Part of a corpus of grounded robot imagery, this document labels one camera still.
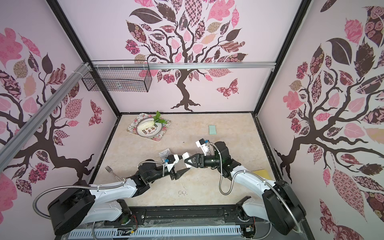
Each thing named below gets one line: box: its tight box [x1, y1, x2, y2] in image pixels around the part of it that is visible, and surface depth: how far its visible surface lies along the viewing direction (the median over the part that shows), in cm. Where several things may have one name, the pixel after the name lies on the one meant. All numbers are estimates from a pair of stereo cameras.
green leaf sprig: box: [153, 110, 168, 124], surface depth 116 cm
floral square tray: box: [126, 113, 172, 142], surface depth 112 cm
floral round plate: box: [136, 117, 163, 138], surface depth 109 cm
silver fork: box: [105, 165, 123, 182], surface depth 92 cm
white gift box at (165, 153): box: [158, 148, 173, 161], surface depth 94 cm
